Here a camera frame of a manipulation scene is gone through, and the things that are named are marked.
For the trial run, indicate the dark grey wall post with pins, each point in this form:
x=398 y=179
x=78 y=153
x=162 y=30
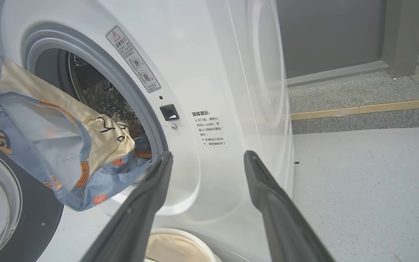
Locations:
x=406 y=36

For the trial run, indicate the steel washer drum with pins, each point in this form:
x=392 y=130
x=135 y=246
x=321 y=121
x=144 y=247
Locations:
x=93 y=87

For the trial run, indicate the wooden floor edge strip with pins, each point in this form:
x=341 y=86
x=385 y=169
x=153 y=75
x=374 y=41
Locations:
x=376 y=107

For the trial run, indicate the black door latch socket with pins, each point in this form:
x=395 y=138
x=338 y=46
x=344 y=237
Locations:
x=169 y=112

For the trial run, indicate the white front-load washing machine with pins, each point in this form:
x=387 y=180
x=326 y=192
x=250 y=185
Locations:
x=209 y=54

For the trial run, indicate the blue cream cartoon garment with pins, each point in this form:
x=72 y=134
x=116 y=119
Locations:
x=42 y=138

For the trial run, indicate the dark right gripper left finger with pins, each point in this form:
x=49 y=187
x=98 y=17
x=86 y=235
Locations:
x=136 y=218

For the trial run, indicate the cream fabric laundry basket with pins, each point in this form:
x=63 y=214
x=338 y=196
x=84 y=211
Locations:
x=173 y=249

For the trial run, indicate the grey warning sticker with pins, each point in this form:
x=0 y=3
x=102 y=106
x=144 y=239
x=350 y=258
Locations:
x=133 y=58

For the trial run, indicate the black round washer door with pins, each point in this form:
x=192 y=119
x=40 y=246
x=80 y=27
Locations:
x=31 y=218

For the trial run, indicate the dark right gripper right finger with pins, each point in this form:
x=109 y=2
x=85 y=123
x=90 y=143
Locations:
x=278 y=218

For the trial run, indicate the printed caution text label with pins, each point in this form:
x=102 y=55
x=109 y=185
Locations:
x=209 y=129

